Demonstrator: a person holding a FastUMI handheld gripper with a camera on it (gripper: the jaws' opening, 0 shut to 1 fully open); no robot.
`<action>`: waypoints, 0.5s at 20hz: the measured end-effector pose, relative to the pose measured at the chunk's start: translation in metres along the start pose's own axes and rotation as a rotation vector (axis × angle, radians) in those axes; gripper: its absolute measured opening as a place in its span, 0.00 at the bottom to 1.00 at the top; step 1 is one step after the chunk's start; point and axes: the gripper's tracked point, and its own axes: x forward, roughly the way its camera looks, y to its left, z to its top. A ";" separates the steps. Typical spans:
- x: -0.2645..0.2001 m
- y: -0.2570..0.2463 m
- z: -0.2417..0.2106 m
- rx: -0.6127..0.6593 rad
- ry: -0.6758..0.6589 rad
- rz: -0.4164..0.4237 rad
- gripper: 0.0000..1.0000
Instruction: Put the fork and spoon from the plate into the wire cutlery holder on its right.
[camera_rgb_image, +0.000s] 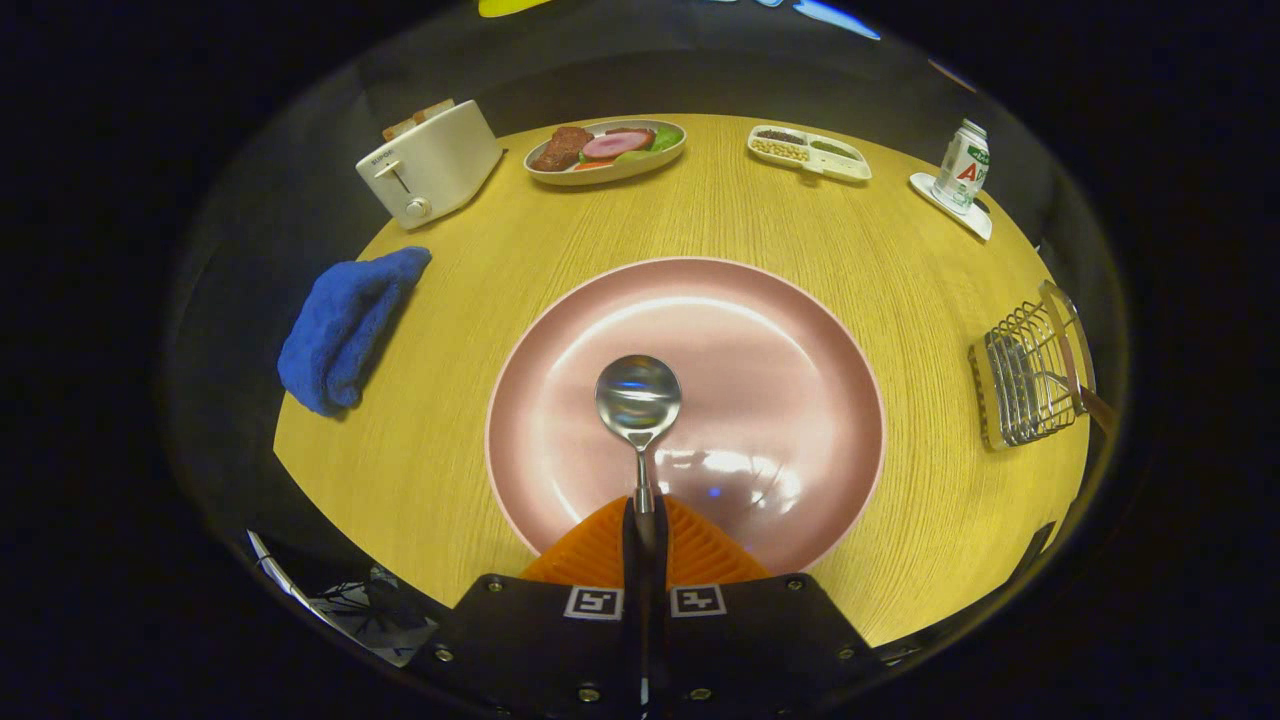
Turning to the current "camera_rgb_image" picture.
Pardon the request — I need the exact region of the pink plate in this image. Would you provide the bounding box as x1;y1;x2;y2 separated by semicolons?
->
485;257;887;577

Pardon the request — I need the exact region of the pink ham slice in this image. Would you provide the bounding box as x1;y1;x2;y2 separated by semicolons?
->
582;130;656;161

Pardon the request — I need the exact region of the white oval food plate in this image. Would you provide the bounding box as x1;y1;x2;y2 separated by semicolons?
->
523;118;688;187

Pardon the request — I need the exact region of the metal wire basket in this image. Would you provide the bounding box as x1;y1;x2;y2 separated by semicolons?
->
968;280;1098;452

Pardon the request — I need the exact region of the brown meat slice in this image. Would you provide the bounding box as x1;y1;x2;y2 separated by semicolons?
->
530;126;595;173

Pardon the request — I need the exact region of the white square coaster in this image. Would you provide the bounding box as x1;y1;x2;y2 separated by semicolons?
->
909;172;994;242

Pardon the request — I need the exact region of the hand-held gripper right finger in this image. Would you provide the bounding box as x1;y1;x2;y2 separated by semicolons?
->
654;495;889;720

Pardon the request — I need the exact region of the white divided bean dish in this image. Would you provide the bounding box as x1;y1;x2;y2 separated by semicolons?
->
746;124;873;183

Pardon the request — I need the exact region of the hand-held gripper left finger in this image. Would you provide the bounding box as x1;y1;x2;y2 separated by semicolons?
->
405;497;642;720

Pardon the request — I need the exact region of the metal fork with brown handle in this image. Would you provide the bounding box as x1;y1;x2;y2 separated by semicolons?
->
1000;283;1119;437

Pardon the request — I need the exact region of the metal spoon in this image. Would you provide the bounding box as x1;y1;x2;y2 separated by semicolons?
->
595;354;683;571

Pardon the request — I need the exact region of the blue cloth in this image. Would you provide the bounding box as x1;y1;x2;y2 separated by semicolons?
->
277;246;433;418

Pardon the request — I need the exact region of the white toaster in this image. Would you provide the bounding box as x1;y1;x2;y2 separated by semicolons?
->
355;99;504;231

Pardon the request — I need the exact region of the white drink bottle green label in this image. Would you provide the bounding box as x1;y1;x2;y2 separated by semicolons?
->
932;119;991;215

